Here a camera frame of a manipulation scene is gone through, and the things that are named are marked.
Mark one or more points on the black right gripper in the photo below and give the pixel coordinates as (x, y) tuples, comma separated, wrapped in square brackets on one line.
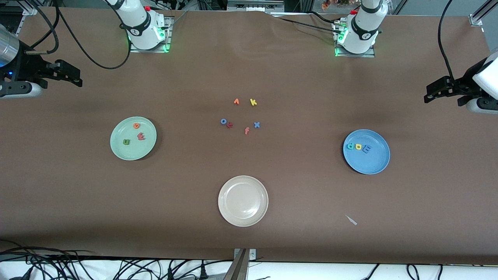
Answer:
[(28, 65)]

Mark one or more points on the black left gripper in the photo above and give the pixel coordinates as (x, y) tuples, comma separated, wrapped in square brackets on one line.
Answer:
[(469, 79)]

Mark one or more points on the blue foam letter m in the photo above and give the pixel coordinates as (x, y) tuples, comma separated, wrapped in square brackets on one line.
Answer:
[(367, 148)]

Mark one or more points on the pink foam letter w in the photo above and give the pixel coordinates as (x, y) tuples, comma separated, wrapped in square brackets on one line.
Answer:
[(141, 136)]

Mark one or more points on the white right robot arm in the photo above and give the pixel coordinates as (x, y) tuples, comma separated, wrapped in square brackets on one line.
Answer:
[(138, 27)]

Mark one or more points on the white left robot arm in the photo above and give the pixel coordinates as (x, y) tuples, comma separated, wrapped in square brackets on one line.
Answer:
[(363, 31)]

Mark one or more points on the green plate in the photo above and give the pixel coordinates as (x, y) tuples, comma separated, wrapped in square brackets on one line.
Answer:
[(132, 149)]

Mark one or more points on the blue plate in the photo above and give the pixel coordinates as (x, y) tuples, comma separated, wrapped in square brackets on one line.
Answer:
[(369, 163)]

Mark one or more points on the orange artificial flowers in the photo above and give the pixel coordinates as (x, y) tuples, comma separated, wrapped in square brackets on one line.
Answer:
[(334, 4)]

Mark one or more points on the grey tape scrap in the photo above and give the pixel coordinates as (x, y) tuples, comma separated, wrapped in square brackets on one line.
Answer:
[(351, 220)]

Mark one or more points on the brown table cover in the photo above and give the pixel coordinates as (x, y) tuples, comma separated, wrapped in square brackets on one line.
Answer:
[(311, 194)]

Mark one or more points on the beige plate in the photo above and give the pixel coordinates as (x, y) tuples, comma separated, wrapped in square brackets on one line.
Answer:
[(243, 201)]

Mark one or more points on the aluminium table rail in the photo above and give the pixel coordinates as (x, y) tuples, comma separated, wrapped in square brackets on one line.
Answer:
[(476, 19), (30, 9)]

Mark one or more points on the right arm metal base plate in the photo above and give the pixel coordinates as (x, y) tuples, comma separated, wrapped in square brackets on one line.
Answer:
[(134, 49)]

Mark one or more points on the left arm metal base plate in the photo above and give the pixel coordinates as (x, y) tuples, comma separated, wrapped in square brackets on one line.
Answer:
[(369, 54)]

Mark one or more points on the aluminium frame profile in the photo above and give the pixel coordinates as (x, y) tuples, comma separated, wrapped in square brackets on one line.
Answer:
[(255, 6)]

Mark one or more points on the grey metal camera pole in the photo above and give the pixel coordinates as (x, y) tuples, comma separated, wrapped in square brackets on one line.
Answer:
[(239, 268)]

